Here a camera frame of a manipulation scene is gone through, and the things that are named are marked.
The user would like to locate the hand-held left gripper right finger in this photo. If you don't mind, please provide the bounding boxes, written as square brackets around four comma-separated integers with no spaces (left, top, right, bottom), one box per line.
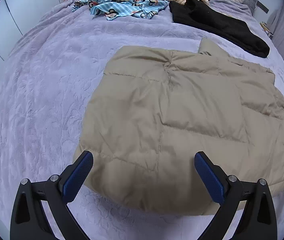
[194,151,275,240]

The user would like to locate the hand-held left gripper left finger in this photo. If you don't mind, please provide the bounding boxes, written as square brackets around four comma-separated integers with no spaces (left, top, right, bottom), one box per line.
[10,150,94,240]

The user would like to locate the beige puffer jacket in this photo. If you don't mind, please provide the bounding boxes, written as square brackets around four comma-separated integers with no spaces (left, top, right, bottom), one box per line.
[73,38,284,217]

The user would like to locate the purple plush blanket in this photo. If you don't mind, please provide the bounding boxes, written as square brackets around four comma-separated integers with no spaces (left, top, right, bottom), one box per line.
[0,0,284,240]

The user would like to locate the items on nightstand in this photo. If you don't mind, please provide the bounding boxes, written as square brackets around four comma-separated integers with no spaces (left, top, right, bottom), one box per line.
[260,21,275,39]

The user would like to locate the black folded garment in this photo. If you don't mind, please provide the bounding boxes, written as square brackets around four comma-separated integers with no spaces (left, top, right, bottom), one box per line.
[169,0,270,58]

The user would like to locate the white wardrobe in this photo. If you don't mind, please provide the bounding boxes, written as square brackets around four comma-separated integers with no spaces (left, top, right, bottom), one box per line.
[0,0,65,93]

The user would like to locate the blue monkey print garment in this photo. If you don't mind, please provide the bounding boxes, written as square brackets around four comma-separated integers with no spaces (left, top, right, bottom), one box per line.
[72,0,170,22]

